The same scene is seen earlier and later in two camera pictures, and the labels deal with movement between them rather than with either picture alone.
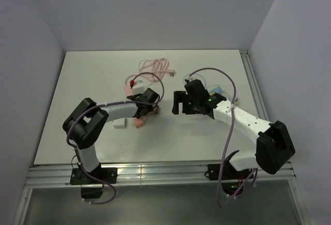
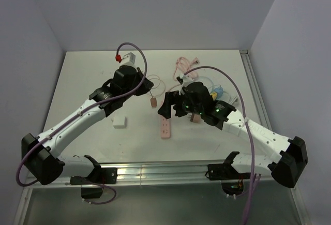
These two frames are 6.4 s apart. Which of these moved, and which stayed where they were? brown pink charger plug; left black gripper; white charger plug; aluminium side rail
Moved: brown pink charger plug; left black gripper
Stayed: white charger plug; aluminium side rail
